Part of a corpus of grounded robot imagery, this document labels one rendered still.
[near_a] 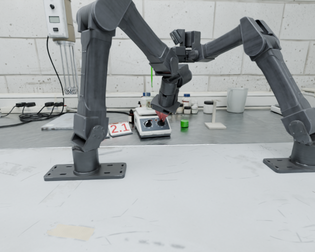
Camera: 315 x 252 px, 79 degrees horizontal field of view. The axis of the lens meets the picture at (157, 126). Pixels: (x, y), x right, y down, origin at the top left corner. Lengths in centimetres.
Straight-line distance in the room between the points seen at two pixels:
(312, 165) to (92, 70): 61
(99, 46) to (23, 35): 107
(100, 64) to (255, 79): 122
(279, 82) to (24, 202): 70
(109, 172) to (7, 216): 21
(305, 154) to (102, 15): 61
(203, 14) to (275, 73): 85
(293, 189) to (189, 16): 113
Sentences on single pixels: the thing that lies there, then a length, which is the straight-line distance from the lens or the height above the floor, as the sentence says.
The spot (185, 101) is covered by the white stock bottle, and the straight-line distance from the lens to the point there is 122.
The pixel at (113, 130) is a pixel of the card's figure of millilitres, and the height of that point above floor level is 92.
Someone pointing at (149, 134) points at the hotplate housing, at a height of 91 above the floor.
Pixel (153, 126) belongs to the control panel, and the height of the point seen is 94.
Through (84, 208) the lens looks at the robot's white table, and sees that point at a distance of 44.
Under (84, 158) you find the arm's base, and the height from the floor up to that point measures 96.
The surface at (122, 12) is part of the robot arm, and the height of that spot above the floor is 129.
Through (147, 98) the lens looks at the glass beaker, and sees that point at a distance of 85.
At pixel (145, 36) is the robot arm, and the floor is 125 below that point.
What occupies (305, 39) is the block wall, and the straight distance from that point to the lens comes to 171.
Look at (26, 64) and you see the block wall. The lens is 152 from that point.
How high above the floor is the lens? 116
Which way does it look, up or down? 17 degrees down
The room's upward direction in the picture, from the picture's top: straight up
